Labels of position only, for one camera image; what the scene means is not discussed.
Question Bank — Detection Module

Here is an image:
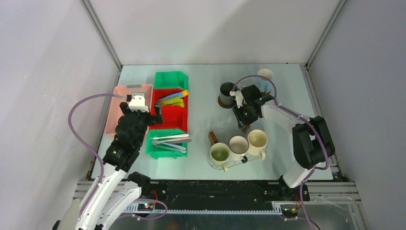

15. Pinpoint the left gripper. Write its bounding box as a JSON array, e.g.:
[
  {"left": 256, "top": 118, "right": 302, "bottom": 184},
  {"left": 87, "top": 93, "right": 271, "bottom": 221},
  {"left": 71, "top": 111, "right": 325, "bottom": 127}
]
[{"left": 120, "top": 102, "right": 163, "bottom": 148}]

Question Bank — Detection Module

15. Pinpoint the light blue mug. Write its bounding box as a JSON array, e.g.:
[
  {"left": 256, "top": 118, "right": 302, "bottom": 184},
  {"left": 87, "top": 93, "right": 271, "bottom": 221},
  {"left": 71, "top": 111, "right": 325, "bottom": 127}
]
[{"left": 256, "top": 69, "right": 274, "bottom": 93}]

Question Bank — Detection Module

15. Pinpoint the black mug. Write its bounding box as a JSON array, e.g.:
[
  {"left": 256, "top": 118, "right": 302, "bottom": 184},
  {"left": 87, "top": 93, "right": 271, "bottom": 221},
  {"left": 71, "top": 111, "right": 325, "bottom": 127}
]
[{"left": 219, "top": 82, "right": 235, "bottom": 106}]

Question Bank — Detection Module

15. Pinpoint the cream mug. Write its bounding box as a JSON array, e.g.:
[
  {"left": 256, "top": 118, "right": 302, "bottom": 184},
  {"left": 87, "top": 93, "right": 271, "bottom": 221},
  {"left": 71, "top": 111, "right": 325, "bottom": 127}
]
[{"left": 247, "top": 129, "right": 268, "bottom": 161}]

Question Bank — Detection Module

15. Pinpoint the white ribbed mug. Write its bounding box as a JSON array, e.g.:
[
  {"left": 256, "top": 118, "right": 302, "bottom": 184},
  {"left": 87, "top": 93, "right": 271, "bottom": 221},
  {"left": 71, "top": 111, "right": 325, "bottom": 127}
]
[{"left": 228, "top": 135, "right": 249, "bottom": 163}]

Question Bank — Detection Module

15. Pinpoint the clear holder with brown ends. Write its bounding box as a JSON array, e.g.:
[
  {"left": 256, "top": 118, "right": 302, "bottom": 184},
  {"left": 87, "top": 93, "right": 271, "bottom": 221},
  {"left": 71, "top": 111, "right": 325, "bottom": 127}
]
[{"left": 208, "top": 122, "right": 248, "bottom": 146}]

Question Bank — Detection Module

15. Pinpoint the green mug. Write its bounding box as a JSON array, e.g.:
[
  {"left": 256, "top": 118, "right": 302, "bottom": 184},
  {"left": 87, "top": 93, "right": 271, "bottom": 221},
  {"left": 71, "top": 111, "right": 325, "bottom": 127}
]
[{"left": 210, "top": 143, "right": 230, "bottom": 172}]

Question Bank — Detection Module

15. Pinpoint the clear textured oval tray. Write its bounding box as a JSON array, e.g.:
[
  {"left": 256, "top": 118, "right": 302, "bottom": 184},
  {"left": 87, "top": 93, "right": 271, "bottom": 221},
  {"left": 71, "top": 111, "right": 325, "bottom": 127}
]
[{"left": 207, "top": 143, "right": 266, "bottom": 172}]

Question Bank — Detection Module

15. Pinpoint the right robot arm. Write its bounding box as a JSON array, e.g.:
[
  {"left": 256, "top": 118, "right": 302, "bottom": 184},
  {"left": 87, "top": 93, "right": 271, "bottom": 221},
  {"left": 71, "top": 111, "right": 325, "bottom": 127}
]
[{"left": 226, "top": 85, "right": 335, "bottom": 200}]

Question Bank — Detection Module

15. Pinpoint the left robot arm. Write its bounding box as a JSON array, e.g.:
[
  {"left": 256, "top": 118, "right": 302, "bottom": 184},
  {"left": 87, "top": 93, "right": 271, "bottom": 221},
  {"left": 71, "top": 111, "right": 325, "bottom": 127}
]
[{"left": 53, "top": 102, "right": 164, "bottom": 230}]

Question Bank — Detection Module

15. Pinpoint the white toothbrush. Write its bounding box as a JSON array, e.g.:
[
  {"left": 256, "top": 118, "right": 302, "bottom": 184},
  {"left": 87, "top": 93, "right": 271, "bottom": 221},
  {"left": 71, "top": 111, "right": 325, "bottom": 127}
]
[{"left": 153, "top": 134, "right": 189, "bottom": 140}]

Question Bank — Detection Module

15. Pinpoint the red plastic bin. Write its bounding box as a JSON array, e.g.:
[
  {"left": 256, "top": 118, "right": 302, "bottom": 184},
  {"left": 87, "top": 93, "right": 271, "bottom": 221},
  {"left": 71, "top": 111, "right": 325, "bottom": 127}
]
[{"left": 149, "top": 88, "right": 188, "bottom": 132}]

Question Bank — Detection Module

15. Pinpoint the green bin with toothbrushes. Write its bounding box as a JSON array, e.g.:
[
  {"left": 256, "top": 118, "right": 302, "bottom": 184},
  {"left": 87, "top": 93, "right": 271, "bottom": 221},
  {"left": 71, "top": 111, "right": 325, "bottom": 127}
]
[{"left": 146, "top": 129, "right": 187, "bottom": 159}]

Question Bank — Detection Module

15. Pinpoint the green bin at back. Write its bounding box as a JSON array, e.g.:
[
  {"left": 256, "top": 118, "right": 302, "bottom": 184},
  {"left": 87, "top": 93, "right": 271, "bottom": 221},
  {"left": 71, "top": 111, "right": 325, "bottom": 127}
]
[{"left": 154, "top": 71, "right": 189, "bottom": 90}]

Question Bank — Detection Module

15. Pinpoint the pink perforated basket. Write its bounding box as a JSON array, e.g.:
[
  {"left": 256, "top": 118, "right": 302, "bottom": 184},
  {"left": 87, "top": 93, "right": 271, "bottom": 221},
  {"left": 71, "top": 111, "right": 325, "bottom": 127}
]
[{"left": 104, "top": 84, "right": 153, "bottom": 138}]

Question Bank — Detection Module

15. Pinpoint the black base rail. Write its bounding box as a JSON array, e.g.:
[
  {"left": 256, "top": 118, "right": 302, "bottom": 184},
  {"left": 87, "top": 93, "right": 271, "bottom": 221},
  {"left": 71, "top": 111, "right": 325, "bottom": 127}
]
[{"left": 76, "top": 179, "right": 359, "bottom": 217}]

